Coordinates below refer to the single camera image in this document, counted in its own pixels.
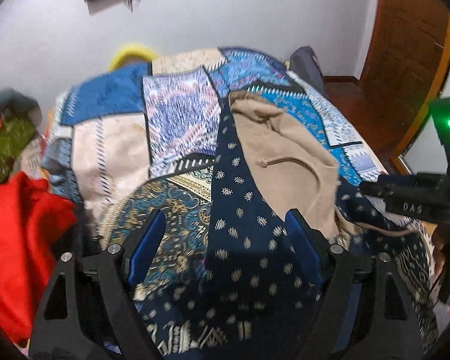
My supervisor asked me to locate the yellow curved pillow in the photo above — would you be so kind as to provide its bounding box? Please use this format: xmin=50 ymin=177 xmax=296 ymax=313
xmin=107 ymin=43 xmax=159 ymax=72

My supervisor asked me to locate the red folded garment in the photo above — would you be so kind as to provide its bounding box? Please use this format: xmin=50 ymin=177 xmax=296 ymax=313
xmin=0 ymin=172 xmax=77 ymax=344

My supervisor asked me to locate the blue patchwork bed cover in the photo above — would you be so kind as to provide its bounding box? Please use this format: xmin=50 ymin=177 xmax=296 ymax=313
xmin=38 ymin=46 xmax=436 ymax=357

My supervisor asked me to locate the black folded garment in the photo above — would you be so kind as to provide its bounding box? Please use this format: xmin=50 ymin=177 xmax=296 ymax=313
xmin=51 ymin=203 xmax=101 ymax=260

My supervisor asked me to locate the dark green grey cushion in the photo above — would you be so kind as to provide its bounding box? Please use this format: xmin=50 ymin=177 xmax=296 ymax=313
xmin=0 ymin=88 xmax=43 ymax=128

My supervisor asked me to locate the green patterned box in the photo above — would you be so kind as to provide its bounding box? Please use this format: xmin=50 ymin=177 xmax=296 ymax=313
xmin=0 ymin=115 xmax=36 ymax=184

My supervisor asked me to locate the brown wooden door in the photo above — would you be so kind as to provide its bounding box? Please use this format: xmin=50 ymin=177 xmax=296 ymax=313
xmin=322 ymin=0 xmax=450 ymax=159

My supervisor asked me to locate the navy patterned hooded jacket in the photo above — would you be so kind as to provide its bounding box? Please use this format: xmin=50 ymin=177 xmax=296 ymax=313
xmin=139 ymin=91 xmax=437 ymax=359

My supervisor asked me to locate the person right hand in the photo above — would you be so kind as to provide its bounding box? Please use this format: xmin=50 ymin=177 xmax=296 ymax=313
xmin=432 ymin=224 xmax=450 ymax=275

